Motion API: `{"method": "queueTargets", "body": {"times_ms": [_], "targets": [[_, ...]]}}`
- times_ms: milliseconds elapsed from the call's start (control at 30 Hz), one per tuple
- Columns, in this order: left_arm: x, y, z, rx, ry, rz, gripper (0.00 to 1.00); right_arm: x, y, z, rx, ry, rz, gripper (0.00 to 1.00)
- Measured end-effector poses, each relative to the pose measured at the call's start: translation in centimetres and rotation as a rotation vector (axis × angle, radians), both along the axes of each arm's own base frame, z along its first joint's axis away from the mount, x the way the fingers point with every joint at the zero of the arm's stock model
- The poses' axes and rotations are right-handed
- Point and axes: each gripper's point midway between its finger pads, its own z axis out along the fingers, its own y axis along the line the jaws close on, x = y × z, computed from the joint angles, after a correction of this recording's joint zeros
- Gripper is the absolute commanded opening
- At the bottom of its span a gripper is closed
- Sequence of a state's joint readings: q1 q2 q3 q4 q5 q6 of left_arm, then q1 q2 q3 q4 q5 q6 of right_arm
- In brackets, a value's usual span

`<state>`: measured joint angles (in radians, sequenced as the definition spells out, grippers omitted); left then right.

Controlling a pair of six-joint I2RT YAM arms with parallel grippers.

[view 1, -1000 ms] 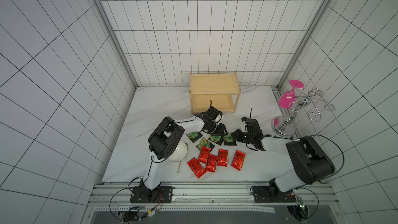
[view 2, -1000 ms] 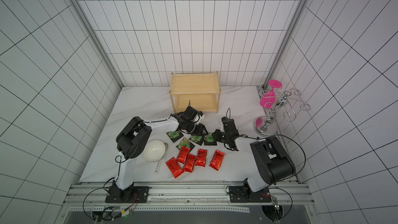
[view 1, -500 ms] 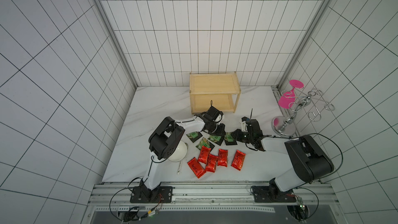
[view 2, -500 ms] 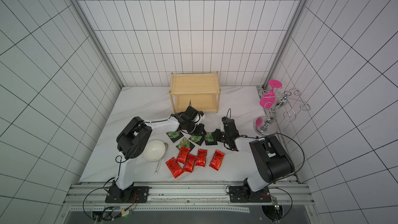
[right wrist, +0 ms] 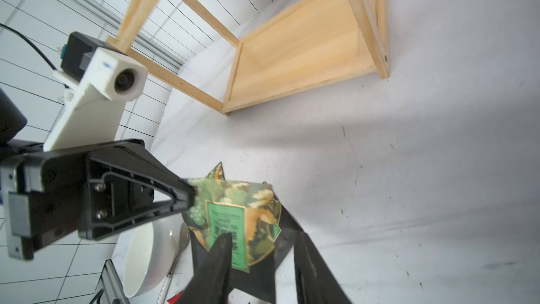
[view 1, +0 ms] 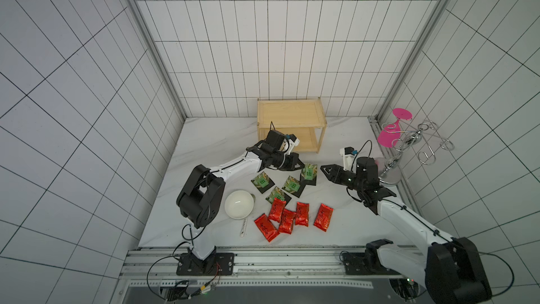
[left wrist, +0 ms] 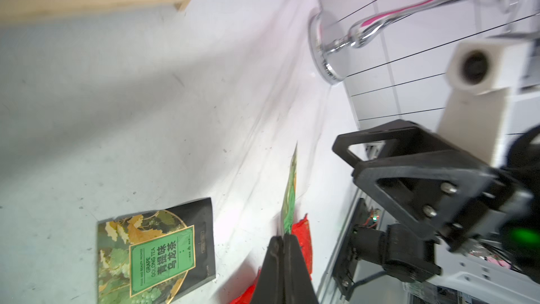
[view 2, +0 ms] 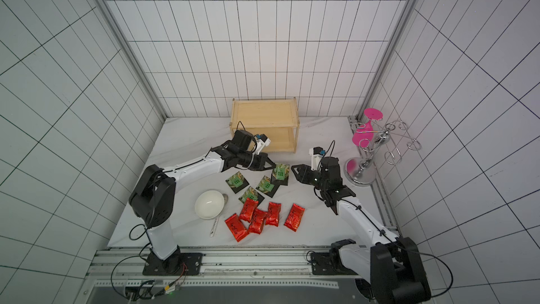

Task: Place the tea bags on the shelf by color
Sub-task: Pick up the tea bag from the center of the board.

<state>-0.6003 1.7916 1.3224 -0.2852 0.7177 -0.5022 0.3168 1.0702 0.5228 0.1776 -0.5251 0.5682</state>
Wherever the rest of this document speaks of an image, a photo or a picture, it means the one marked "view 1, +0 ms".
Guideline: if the green tea bag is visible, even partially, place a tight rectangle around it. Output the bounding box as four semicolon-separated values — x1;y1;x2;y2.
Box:
300;164;318;186
266;187;291;204
251;172;275;194
283;176;305;198

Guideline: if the wooden two-tier shelf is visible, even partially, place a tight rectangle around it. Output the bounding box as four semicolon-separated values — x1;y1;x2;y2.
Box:
257;98;327;153

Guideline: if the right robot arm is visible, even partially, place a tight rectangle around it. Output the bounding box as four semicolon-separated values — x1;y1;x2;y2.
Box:
319;157;493;303

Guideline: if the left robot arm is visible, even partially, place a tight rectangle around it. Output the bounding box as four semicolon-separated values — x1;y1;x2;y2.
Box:
176;129;305;262

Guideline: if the red tea bag rightmost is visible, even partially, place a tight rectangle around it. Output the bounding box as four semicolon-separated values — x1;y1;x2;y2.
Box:
314;204;333;232

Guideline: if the red tea bag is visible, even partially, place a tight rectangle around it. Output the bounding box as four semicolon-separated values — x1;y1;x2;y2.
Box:
254;213;279;242
314;204;333;232
295;202;309;227
268;198;287;223
278;209;296;234

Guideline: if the red tea bag centre right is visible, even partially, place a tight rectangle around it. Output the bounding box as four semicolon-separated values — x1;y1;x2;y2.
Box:
295;202;309;227

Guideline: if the red tea bag upper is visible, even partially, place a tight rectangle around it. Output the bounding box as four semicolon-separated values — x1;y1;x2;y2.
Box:
268;198;287;223

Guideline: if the red tea bag middle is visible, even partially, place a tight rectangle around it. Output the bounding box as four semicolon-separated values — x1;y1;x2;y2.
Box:
278;209;296;234

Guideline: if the red tea bag leftmost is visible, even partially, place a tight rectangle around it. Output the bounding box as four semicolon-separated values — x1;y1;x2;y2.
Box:
254;213;279;242

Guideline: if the chrome cup rack stand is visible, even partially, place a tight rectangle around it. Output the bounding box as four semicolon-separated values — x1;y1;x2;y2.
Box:
375;119;455;185

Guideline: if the pink plastic wine glass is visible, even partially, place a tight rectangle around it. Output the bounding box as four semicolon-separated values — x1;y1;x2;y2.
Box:
377;108;413;148

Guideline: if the white bowl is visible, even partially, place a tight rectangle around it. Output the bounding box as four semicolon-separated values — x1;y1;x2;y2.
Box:
224;190;255;220

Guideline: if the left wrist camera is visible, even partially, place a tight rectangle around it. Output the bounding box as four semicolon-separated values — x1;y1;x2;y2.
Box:
284;135;300;152

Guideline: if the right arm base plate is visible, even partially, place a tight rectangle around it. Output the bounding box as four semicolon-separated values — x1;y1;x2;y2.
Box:
339;251;399;276

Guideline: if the aluminium rail frame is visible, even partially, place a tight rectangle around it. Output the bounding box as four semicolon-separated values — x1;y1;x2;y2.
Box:
111;246;417;303

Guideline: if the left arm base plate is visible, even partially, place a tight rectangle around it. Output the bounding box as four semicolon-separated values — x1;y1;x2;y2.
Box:
176;252;236;276

